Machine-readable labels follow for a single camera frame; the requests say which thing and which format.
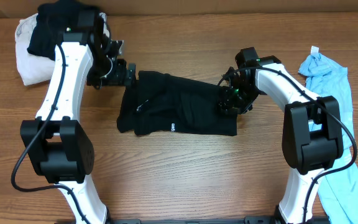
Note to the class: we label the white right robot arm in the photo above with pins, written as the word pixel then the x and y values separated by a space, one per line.
pixel 312 134

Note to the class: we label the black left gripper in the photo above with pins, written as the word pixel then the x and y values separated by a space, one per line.
pixel 130 76

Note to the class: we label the folded black garment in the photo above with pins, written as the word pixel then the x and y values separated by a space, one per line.
pixel 45 31

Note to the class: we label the folded beige garment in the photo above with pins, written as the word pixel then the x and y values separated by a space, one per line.
pixel 35 69

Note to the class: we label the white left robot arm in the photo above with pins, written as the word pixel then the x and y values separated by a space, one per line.
pixel 58 154

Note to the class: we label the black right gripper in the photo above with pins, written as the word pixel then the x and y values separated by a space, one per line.
pixel 227 95

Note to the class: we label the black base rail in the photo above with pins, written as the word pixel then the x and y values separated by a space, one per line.
pixel 179 221

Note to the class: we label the black t-shirt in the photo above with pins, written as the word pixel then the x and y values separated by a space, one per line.
pixel 162 102

